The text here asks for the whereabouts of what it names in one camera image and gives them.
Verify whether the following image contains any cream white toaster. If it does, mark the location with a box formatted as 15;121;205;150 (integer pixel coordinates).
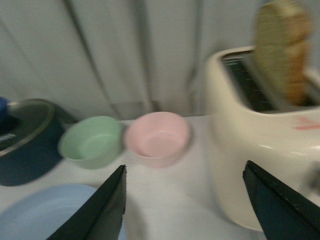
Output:
205;46;320;231

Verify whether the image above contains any green plastic bowl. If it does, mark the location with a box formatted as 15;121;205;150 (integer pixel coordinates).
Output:
58;116;124;170

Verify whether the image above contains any blue plastic plate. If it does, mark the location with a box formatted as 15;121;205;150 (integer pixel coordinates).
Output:
0;184;97;240

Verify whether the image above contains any grey curtain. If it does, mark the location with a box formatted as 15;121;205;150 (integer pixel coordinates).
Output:
0;0;320;123

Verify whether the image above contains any dark blue cooking pot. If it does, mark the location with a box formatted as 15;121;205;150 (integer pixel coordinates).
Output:
0;97;77;187

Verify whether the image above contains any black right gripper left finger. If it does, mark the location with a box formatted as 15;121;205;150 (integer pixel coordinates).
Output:
49;165;127;240

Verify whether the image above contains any pink plastic bowl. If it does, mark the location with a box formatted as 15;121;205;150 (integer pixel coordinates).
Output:
123;111;192;168

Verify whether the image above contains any glass pot lid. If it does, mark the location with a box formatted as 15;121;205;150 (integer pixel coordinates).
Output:
0;99;56;157

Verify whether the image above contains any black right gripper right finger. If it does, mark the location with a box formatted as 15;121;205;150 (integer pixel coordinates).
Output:
242;160;320;240

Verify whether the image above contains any toasted bread slice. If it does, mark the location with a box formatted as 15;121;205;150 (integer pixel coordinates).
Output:
253;0;314;106

